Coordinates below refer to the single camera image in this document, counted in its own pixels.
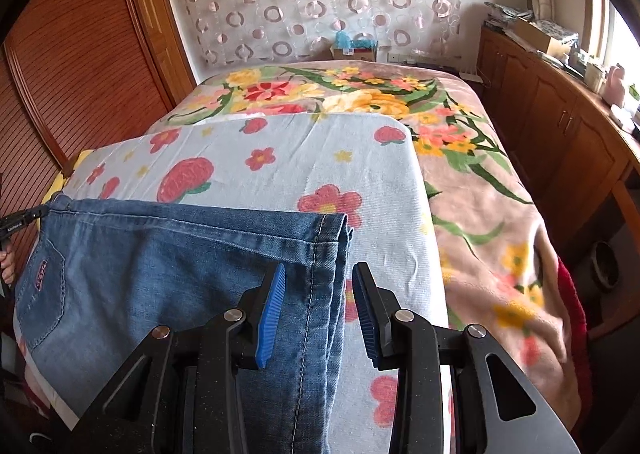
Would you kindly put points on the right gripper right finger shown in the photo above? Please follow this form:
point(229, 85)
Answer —
point(376, 307)

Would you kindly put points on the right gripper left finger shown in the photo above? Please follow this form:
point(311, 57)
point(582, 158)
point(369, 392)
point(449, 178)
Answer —
point(262, 308)

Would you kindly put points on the blue denim jeans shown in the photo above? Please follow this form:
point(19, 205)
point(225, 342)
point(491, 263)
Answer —
point(104, 273)

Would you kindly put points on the person's left hand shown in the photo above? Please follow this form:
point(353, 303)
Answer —
point(7, 258)

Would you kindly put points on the yellow Pikachu plush toy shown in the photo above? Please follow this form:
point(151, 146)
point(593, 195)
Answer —
point(65, 174)

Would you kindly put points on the pink floral blanket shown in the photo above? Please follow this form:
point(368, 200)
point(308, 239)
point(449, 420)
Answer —
point(498, 265)

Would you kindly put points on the white strawberry print quilt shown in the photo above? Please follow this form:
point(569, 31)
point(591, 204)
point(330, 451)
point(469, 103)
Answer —
point(363, 166)

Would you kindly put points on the brown louvered wardrobe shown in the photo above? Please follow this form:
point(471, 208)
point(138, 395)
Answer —
point(78, 74)

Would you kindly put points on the red cloth beside bed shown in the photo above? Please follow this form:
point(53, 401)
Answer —
point(578, 341)

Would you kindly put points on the cardboard box with blue items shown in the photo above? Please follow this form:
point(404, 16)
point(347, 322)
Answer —
point(360, 49)

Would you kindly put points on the wooden sideboard cabinet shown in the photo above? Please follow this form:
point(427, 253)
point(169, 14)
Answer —
point(581, 169)

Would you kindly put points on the stack of papers on cabinet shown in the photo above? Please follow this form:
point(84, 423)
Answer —
point(499, 17)

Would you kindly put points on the cardboard box on cabinet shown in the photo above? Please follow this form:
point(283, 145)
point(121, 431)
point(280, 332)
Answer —
point(546, 36)

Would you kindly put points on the pink bottle on cabinet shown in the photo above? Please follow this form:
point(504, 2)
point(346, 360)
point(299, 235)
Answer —
point(613, 91)

